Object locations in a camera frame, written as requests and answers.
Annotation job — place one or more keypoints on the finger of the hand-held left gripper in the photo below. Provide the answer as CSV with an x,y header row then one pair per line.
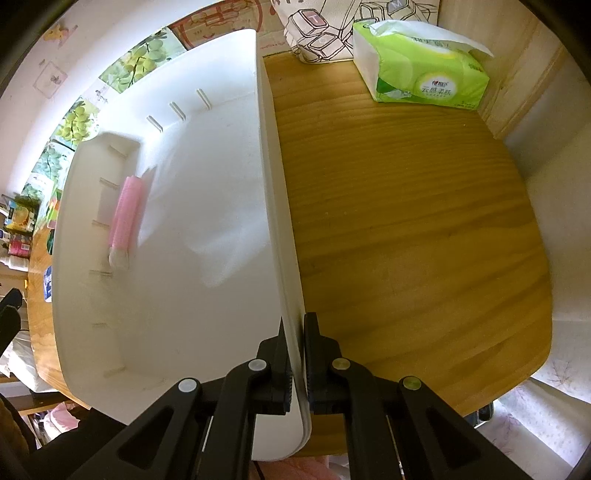
x,y
10,307

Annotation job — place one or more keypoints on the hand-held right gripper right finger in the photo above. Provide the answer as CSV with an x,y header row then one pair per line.
x,y
310,364

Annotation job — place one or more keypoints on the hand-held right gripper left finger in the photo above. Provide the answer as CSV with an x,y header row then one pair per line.
x,y
284,369

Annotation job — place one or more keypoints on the blue packet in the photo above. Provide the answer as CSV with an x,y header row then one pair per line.
x,y
48,286

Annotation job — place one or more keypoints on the white plastic bin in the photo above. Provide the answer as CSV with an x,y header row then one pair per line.
x,y
207,207

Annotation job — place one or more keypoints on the white plastic bag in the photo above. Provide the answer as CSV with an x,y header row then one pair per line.
x,y
18,364

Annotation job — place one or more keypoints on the pink printed box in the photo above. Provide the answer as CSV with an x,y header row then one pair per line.
x,y
21,247

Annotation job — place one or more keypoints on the yellow printed box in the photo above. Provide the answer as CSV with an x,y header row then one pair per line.
x,y
21,217

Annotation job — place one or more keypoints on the grape print cardboard sheet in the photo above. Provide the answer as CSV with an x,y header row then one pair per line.
x,y
138,60
46,170
76,122

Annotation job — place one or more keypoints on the pink white tube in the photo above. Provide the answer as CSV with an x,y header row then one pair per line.
x,y
125,217

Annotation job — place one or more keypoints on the floral bedsheet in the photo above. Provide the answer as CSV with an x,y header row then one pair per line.
x,y
554,369

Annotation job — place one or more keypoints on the green plastic bag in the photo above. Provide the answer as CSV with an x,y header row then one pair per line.
x,y
415,69

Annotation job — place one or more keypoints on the key print tote bag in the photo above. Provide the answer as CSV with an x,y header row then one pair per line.
x,y
332,32

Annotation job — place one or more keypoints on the brown cardboard box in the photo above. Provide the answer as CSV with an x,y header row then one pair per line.
x,y
207,32

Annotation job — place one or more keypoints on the wooden panel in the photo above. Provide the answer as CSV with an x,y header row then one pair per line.
x,y
508,83

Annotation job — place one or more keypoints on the pink wall picture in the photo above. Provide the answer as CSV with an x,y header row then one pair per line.
x,y
50,78

